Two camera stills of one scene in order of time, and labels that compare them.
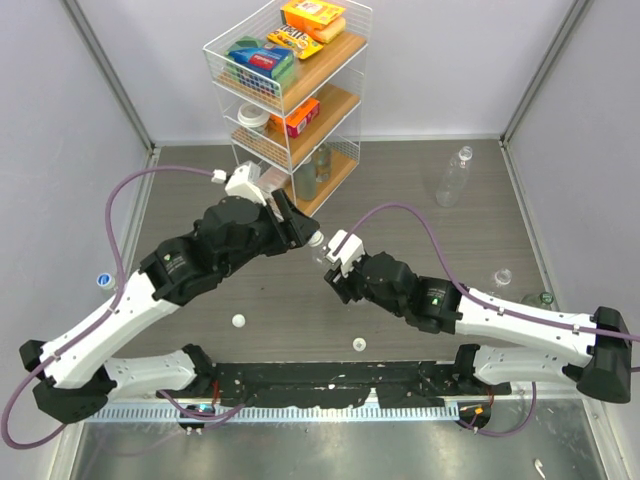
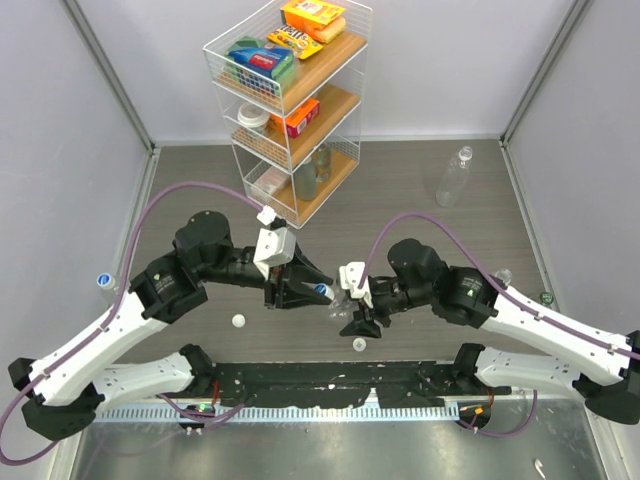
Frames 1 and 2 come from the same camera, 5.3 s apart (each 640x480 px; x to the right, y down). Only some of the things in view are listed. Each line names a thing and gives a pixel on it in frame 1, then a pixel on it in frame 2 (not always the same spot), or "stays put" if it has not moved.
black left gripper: x=294 y=231 → x=277 y=295
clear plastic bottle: x=318 y=255 → x=341 y=307
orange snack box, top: x=309 y=16 stays put
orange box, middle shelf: x=297 y=120 stays put
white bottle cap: x=238 y=320 stays put
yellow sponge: x=332 y=30 stays put
